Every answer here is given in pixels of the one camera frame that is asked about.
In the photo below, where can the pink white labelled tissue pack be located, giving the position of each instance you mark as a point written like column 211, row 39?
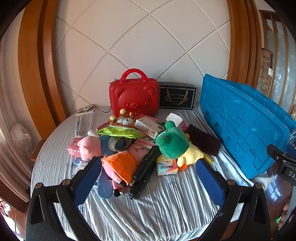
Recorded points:
column 144, row 141

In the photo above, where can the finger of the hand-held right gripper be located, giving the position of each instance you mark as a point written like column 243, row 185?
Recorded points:
column 276, row 153

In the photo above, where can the yellow plastic tube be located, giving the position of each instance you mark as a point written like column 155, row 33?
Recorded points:
column 208, row 160

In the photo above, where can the open pink tissue pack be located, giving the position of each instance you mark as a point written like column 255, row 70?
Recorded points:
column 175, row 119

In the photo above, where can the pink pig plush blue dress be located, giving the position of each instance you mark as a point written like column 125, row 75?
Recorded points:
column 89, row 148

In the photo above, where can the yellow duck plush green hat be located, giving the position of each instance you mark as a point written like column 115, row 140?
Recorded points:
column 172, row 146

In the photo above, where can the green foil packet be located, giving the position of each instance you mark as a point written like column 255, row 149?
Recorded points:
column 118, row 132

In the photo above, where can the pastel sanitary pad pack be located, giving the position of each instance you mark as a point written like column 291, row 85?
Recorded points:
column 166, row 166

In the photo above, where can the white paper packet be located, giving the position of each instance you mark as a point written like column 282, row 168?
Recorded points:
column 78, row 167

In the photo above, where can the red flat packet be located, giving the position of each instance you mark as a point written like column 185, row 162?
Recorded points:
column 103, row 126

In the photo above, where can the dark maroon cloth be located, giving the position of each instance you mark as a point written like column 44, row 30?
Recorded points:
column 204, row 140

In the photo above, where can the blue plastic shoehorn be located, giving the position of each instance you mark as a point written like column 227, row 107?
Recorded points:
column 105, row 187

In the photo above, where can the pink pig plush orange dress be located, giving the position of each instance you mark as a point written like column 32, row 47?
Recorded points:
column 121, row 165

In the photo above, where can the red bear-shaped carry case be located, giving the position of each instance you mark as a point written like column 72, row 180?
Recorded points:
column 134, row 97

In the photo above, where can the pink floral flat pack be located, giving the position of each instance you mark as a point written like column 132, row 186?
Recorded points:
column 150, row 117

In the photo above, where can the clear round plastic object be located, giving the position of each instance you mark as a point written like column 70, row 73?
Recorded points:
column 119, row 143

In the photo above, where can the black folded umbrella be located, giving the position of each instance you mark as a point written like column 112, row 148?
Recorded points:
column 144, row 171

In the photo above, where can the person's right hand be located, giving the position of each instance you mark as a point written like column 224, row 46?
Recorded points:
column 284, row 216

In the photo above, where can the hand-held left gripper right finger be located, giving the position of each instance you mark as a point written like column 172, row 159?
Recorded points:
column 208, row 180

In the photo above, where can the blue plastic crate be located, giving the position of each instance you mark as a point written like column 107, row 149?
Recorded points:
column 240, row 125

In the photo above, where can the small pink tissue packet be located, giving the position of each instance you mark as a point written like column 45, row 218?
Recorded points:
column 72, row 148

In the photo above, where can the brown bear plush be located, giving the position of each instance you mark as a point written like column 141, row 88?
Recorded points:
column 126, row 121

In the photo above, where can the white green medicine box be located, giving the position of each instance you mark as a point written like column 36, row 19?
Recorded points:
column 148, row 126

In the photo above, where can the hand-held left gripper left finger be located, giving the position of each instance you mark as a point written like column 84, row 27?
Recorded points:
column 86, row 178

